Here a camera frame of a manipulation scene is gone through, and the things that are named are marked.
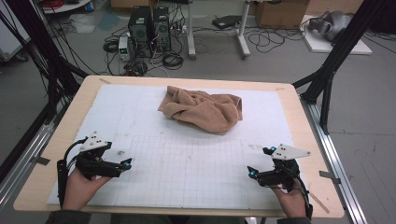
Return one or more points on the white grid foam mat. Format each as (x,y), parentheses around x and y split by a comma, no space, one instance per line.
(186,168)

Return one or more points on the white floor board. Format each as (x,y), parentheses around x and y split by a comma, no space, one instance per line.
(319,46)

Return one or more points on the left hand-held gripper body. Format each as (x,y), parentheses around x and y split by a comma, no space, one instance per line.
(93,165)

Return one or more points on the black flat device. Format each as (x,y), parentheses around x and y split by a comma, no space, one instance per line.
(227,21)

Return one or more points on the brown tape strip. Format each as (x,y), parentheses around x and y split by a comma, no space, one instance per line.
(104,81)

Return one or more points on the slim black computer tower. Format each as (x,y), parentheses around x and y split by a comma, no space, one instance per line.
(162,28)

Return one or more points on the clear plastic sheet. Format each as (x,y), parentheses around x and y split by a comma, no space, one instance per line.
(82,24)

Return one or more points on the large cardboard box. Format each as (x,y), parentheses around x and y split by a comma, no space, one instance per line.
(280,14)

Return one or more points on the white bench power supply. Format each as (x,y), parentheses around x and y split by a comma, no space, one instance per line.
(124,48)

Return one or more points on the person's right hand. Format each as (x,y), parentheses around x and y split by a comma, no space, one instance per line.
(291,202)

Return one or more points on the grey metal bracket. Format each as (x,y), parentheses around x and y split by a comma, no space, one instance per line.
(329,176)
(40,160)

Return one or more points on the person's left hand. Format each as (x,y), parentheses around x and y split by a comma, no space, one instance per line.
(79,189)

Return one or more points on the aluminium rail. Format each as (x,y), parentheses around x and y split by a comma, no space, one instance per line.
(336,174)
(28,152)

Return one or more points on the grey rounded machine shell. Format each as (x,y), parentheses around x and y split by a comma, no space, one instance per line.
(334,23)

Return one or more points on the brown towel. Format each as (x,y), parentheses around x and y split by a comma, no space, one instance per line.
(202,109)

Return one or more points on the black metal frame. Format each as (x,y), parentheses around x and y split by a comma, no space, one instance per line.
(342,46)
(37,37)

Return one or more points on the white desk frame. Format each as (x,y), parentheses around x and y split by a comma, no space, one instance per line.
(190,31)

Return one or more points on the teal sheet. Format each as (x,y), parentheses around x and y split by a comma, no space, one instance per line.
(109,21)

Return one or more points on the large black computer tower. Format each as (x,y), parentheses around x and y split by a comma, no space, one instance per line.
(140,28)

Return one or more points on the round white table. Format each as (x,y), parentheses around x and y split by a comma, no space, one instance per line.
(68,6)

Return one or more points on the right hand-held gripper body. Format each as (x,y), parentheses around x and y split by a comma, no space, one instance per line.
(281,174)

